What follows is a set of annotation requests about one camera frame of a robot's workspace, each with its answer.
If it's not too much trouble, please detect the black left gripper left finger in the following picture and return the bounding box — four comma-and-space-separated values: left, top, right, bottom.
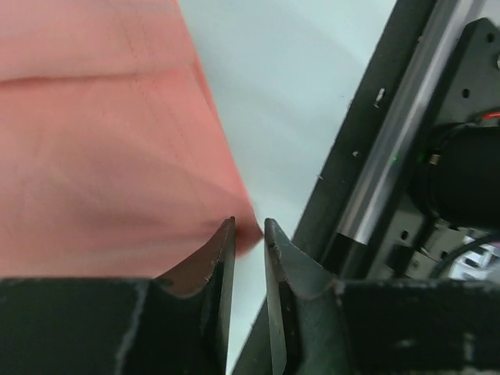
1, 218, 236, 374

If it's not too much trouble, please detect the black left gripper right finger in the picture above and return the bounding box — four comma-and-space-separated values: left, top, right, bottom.
264, 219, 499, 374

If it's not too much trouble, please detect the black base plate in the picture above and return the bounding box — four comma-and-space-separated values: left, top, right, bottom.
234, 1, 499, 374

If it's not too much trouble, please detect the salmon pink polo shirt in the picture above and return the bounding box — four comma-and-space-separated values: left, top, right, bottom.
1, 1, 262, 277

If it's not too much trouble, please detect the aluminium frame rail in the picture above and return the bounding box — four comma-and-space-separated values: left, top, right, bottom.
337, 1, 485, 245

